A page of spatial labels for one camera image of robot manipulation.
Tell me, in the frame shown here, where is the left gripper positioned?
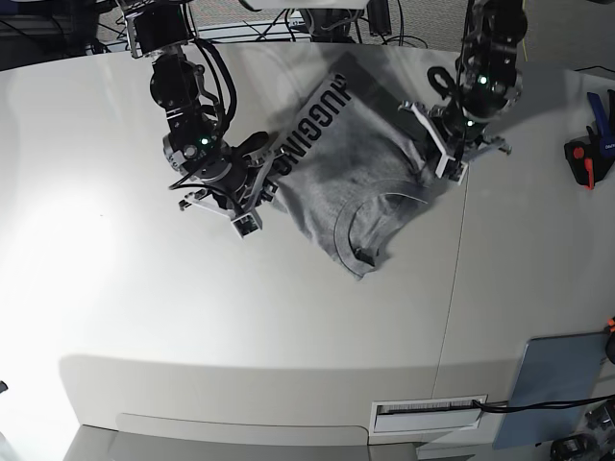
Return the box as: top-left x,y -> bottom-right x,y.
399,101 -> 512,175

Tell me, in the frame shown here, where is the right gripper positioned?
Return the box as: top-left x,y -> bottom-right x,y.
177,131 -> 280,224

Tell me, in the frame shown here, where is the grey T-shirt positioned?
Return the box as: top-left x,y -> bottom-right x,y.
271,73 -> 433,279

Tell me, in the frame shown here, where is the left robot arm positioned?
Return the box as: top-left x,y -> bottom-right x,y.
400,1 -> 528,182

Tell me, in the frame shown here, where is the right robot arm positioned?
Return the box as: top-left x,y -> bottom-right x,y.
117,1 -> 277,236

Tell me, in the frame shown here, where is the black orange clamp tool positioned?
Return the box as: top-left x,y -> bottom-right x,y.
564,126 -> 614,190

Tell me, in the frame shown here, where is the blue bar clamp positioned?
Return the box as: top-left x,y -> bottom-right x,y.
587,92 -> 614,139

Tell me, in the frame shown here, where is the blue-grey flat board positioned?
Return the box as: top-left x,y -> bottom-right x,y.
492,332 -> 607,449

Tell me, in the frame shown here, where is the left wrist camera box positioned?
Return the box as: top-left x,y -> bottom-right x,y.
434,155 -> 469,184

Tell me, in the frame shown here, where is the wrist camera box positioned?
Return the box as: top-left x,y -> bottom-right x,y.
232,211 -> 262,238
434,155 -> 469,184

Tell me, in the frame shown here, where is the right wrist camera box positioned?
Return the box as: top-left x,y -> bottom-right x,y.
232,211 -> 262,238

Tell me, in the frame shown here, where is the black cable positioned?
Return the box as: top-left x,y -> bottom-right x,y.
473,396 -> 615,415

